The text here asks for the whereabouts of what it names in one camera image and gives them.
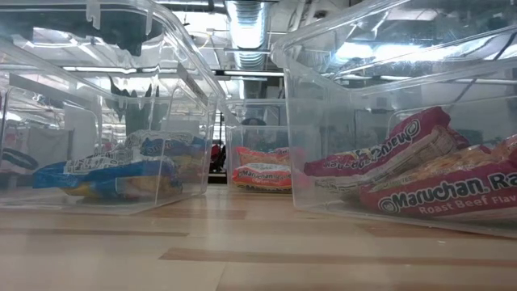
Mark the silver ceiling ventilation duct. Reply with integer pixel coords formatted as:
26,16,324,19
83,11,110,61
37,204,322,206
225,0,280,70

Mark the red Maruchan ramen pack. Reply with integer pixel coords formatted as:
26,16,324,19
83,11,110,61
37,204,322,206
303,105,472,192
357,135,517,222

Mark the person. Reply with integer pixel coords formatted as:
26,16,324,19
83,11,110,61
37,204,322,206
240,116,270,150

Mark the blue Maruchan ramen pack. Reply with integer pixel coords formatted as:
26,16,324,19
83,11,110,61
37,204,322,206
32,150,183,200
124,129,208,181

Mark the clear plastic bin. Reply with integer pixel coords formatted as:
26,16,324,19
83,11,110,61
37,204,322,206
0,0,228,216
224,99,294,194
270,0,517,240

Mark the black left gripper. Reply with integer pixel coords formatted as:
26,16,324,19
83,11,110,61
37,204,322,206
40,11,162,57

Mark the orange Maruchan ramen pack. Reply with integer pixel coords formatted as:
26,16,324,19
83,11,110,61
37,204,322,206
231,162,292,192
236,145,292,167

